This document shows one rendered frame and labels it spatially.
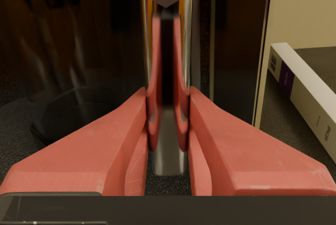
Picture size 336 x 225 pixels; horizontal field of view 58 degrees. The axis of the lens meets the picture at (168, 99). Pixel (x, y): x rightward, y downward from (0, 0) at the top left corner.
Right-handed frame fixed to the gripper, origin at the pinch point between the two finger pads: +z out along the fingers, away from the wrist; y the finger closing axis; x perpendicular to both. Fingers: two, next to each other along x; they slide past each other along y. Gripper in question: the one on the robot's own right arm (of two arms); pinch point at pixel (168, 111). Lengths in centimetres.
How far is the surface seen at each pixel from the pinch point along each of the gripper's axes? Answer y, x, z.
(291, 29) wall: -25, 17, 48
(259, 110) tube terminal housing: -5.6, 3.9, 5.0
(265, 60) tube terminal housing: -5.4, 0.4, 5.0
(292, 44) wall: -26, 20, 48
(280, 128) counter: -15.4, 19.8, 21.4
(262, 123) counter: -13.3, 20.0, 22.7
